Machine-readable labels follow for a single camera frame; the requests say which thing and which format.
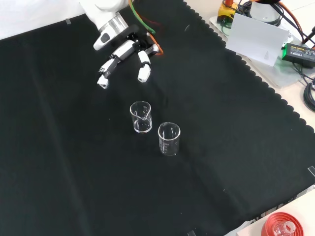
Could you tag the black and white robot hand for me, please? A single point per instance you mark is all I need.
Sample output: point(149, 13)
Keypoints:
point(123, 50)

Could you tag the small clear glass piece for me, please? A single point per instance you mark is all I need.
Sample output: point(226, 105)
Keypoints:
point(285, 228)

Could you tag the red ribbed round holder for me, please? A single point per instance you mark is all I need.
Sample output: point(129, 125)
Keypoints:
point(273, 223)

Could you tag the clear glass beaker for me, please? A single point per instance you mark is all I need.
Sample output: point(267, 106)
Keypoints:
point(140, 118)
point(169, 140)

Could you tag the black power supply brick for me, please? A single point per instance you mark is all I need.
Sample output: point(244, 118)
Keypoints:
point(299, 52)

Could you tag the pale board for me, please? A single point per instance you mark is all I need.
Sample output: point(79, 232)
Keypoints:
point(256, 39)

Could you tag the black bench cloth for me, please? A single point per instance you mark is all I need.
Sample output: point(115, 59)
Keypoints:
point(73, 147)

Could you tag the clear tape piece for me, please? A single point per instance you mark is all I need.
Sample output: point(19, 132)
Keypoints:
point(68, 21)
point(311, 170)
point(192, 233)

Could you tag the yellow stop button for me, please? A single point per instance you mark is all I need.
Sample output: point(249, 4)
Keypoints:
point(227, 12)

